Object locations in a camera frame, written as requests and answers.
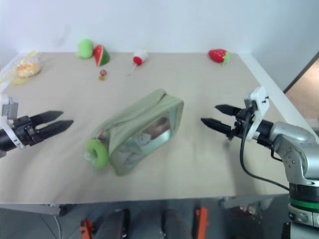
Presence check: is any green plush toy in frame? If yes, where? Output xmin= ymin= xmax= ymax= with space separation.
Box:
xmin=75 ymin=37 xmax=94 ymax=60

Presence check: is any beige table mat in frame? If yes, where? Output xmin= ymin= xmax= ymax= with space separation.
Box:
xmin=0 ymin=51 xmax=309 ymax=204

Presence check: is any green plush donut charm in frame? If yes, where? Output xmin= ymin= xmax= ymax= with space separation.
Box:
xmin=84 ymin=138 xmax=110 ymax=170

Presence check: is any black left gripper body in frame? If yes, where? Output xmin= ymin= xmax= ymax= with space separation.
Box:
xmin=12 ymin=115 xmax=42 ymax=147

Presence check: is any green fabric pouch bag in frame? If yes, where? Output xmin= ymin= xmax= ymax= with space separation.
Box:
xmin=90 ymin=89 xmax=185 ymax=177

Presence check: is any grey metal table frame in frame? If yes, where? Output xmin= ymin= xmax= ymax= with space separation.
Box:
xmin=0 ymin=203 xmax=68 ymax=216

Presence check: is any bread in clear plastic bag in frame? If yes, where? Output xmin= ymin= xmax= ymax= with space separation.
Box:
xmin=0 ymin=49 xmax=42 ymax=87

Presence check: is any orange clamp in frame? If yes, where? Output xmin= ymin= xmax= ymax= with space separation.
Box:
xmin=195 ymin=206 xmax=209 ymax=233
xmin=79 ymin=218 xmax=95 ymax=239

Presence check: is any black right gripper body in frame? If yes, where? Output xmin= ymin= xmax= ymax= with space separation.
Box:
xmin=229 ymin=104 xmax=257 ymax=140

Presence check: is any white and red plush toy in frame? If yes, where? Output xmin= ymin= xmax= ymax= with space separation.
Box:
xmin=128 ymin=48 xmax=150 ymax=77

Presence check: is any plush watermelon slice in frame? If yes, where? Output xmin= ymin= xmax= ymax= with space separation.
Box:
xmin=93 ymin=44 xmax=111 ymax=67

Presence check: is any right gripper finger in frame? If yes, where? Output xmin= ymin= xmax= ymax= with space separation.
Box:
xmin=214 ymin=104 xmax=241 ymax=117
xmin=200 ymin=118 xmax=235 ymax=140

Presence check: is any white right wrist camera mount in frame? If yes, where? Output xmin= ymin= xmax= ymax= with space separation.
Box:
xmin=243 ymin=86 xmax=270 ymax=141

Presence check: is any red plush strawberry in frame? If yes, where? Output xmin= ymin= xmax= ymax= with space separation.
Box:
xmin=208 ymin=48 xmax=232 ymax=66

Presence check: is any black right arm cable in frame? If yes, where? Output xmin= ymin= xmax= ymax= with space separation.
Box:
xmin=240 ymin=123 xmax=291 ymax=193

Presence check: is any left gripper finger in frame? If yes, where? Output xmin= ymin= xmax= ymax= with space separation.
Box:
xmin=31 ymin=111 xmax=64 ymax=125
xmin=36 ymin=120 xmax=74 ymax=142

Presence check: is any brown wooden panel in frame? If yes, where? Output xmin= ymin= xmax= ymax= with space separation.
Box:
xmin=284 ymin=50 xmax=319 ymax=120

